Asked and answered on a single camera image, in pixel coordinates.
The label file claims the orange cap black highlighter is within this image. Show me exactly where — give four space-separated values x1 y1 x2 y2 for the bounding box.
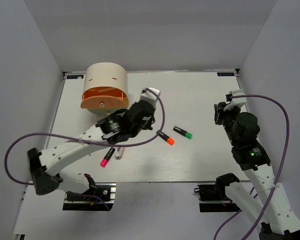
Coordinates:
157 130 175 146

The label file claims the right blue table label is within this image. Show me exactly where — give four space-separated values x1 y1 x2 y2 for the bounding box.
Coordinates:
217 72 235 77

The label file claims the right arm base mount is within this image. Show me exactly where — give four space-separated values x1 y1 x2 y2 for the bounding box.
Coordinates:
193 173 240 213

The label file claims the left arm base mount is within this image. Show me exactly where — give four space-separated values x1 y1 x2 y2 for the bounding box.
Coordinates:
62 174 117 212

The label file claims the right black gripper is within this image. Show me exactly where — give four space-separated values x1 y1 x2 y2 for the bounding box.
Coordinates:
214 101 242 146

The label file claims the purple cable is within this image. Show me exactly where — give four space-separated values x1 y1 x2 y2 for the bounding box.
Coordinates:
213 94 290 240
4 87 166 211

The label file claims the left blue table label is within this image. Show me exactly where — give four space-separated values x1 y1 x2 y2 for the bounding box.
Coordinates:
66 74 84 79

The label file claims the cream cylindrical drawer container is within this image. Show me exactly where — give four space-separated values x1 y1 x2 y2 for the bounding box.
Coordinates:
82 62 129 111

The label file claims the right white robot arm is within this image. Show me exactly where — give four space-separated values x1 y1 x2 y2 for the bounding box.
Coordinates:
214 102 300 240

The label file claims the pink cap black highlighter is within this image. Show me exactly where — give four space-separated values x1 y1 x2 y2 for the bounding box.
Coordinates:
100 147 116 168

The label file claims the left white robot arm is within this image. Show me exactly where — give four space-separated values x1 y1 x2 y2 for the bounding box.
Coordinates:
27 99 156 200

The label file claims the orange container drawer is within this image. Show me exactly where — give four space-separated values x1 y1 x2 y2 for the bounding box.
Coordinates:
80 86 129 112

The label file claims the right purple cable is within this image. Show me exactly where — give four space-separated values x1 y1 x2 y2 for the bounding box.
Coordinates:
213 94 290 240

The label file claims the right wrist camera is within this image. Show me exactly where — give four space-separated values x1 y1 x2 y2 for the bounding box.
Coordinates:
224 89 247 111

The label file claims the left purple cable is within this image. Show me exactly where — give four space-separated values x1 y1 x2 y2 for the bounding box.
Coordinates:
4 87 166 211

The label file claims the blue table label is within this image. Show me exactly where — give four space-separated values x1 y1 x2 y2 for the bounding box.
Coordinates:
217 72 235 77
66 74 84 79

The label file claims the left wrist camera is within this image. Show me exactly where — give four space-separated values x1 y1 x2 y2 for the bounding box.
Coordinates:
139 87 161 108

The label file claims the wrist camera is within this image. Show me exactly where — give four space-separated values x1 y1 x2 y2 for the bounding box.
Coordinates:
224 89 247 111
139 87 161 108

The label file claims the green cap black highlighter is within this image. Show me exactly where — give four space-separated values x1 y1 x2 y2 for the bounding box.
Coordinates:
173 126 193 140

